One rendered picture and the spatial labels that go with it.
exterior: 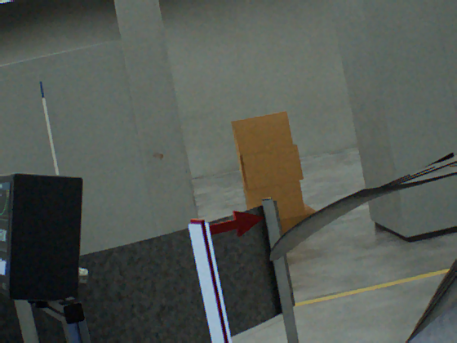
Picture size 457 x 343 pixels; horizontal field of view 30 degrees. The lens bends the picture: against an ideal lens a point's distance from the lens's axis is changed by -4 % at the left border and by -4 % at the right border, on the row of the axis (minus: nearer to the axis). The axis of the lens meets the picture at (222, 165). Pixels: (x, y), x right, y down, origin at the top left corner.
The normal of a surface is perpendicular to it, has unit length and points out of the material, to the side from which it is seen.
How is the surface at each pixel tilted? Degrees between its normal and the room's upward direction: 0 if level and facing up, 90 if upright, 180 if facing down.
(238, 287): 90
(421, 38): 90
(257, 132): 90
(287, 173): 90
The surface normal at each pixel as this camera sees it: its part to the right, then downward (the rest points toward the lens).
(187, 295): 0.62, -0.07
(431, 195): 0.04, 0.04
